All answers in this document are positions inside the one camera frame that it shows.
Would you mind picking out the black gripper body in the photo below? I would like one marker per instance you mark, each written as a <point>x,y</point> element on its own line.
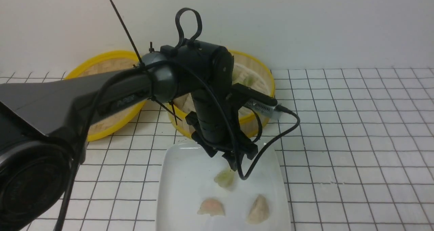
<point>212,134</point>

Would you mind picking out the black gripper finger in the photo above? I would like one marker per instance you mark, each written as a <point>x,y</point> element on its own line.
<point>232,158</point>

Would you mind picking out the green dumpling far right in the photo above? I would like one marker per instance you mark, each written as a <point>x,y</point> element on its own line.
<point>249,80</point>

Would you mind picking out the beige dumpling on plate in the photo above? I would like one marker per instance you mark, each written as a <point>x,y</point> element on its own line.
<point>259,211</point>

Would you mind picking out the pale green dumpling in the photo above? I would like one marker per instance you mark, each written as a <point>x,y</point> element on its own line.
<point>225,178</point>

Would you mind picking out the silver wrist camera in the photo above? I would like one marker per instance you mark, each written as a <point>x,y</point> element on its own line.
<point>261,103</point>

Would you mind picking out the yellow rimmed bamboo steamer basket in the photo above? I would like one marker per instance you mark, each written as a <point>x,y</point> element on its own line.
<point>244,65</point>

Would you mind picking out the white square plate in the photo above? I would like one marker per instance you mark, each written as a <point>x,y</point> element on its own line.
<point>187,178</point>

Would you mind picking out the pink dumpling on plate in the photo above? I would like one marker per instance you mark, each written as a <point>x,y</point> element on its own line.
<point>212,207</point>

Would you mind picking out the yellow rimmed bamboo steamer lid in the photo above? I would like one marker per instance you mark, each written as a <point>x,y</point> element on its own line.
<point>102,63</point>

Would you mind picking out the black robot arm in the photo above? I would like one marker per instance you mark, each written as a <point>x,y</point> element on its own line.
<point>44,126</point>

